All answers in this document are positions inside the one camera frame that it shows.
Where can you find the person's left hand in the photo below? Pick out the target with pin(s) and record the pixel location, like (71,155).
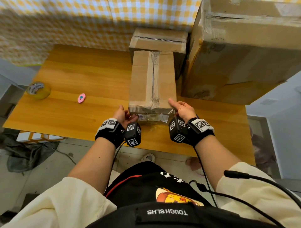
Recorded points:
(123,117)

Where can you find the person's right hand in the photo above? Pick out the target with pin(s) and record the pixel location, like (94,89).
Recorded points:
(185,111)

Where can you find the cardboard box with black print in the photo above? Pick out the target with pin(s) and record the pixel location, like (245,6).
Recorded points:
(141,82)

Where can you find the small plain cardboard box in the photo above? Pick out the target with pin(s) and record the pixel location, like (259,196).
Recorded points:
(160,43)

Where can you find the cardboard box with white label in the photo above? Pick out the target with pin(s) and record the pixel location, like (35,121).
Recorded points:
(247,54)

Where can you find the person's right forearm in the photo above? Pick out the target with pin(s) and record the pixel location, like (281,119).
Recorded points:
(216,162)

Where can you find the person's left forearm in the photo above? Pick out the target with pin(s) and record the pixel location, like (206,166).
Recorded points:
(94,164)

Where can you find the yellowish tape roll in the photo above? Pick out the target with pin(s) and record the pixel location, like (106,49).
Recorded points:
(43,92)

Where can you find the white box with yellow tape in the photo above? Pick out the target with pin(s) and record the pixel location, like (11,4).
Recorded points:
(35,137)

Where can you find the black wristband with markers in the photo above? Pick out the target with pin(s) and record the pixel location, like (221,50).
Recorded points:
(110,136)
(200,135)

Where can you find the pink box cutter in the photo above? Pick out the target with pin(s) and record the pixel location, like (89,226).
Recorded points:
(81,98)

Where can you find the black printed garment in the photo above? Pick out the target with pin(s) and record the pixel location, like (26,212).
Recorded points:
(141,185)

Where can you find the brown plush fabric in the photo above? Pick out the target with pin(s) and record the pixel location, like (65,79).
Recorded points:
(263,152)

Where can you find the dark grey cloth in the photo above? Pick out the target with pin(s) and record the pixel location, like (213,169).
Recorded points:
(23,157)

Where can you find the yellow white checked cloth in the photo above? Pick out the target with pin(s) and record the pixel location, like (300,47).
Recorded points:
(70,23)

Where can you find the cream long-sleeved top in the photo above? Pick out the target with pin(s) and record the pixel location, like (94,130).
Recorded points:
(58,204)

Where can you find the black flat case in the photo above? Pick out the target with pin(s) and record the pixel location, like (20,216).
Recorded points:
(28,202)

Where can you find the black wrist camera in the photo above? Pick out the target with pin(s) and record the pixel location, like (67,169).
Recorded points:
(177,130)
(132,135)

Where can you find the white wall socket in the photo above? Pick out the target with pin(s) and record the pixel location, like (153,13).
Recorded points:
(268,101)

